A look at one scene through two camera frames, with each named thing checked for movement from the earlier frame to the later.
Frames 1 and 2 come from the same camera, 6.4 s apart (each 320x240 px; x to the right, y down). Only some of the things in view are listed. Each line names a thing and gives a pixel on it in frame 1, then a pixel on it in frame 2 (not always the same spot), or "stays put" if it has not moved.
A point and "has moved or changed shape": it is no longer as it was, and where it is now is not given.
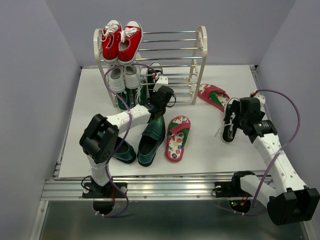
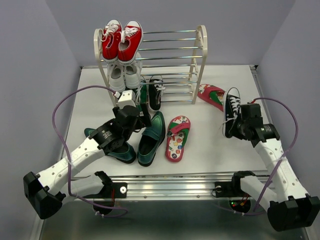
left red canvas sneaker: [110, 40] stays put
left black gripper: [149, 99] to [144, 121]
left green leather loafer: [125, 153] stays put
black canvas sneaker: [154, 69] has moved or changed shape
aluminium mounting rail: [148, 187] stays put
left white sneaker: [116, 77] stays put
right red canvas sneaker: [131, 40] stays put
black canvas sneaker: [229, 128] has moved or changed shape
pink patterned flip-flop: [178, 127] stays put
